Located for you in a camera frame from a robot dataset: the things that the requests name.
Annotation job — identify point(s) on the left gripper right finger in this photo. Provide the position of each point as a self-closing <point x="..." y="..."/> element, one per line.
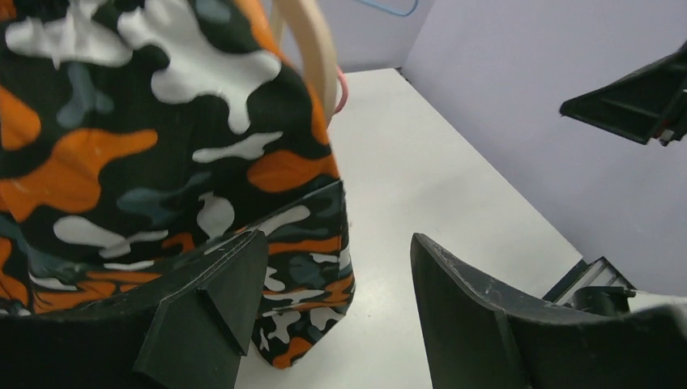
<point x="480" y="332"/>

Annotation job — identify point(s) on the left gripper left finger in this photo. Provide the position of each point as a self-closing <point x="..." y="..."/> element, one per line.
<point x="189" y="328"/>

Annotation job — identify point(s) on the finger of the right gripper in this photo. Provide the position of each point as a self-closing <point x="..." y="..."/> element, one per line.
<point x="649" y="103"/>

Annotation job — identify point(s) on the orange camouflage shorts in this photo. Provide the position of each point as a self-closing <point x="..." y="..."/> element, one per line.
<point x="133" y="132"/>

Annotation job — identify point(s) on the thin pink hanger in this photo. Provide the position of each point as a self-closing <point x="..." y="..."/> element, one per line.
<point x="344" y="91"/>

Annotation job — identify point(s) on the beige wooden hanger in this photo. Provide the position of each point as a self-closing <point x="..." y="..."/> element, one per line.
<point x="315" y="43"/>

